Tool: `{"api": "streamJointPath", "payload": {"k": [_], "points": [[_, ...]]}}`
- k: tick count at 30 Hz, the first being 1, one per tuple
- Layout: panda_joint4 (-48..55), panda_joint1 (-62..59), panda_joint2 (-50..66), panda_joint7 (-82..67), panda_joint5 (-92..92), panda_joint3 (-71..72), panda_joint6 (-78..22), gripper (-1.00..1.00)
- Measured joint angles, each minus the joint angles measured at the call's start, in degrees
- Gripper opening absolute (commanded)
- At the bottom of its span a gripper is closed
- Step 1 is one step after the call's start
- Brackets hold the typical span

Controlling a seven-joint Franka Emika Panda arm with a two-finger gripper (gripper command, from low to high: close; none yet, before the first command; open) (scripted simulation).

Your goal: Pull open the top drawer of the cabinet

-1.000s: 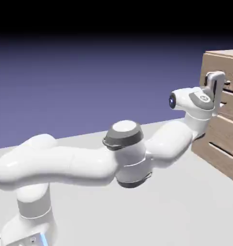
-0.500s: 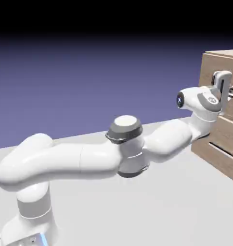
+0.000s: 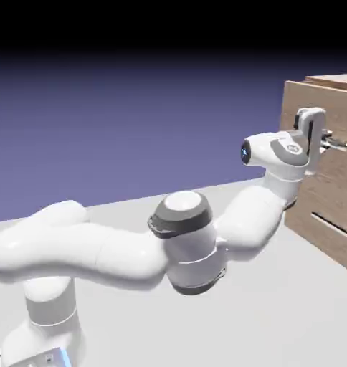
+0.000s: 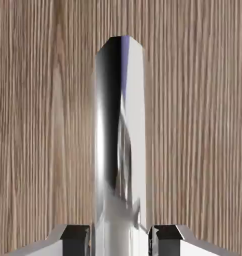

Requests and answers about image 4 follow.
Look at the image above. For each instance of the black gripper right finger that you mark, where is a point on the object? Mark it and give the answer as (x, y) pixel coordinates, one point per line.
(165, 240)

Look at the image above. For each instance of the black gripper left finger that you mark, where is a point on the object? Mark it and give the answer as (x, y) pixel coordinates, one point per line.
(75, 240)

